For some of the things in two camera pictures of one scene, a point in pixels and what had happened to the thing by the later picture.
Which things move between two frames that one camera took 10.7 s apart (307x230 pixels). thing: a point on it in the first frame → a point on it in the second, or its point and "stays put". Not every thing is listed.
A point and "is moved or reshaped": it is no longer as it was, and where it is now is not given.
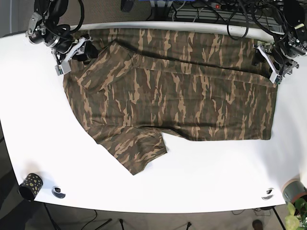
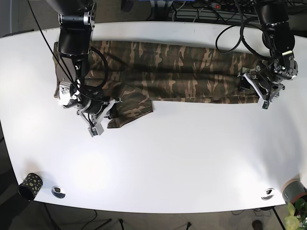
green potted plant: [297, 217] stays put
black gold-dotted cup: [31, 187] stays put
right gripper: [64, 57] → [93, 109]
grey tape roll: [293, 189] stays put
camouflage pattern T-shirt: [140, 83] is moved or reshaped
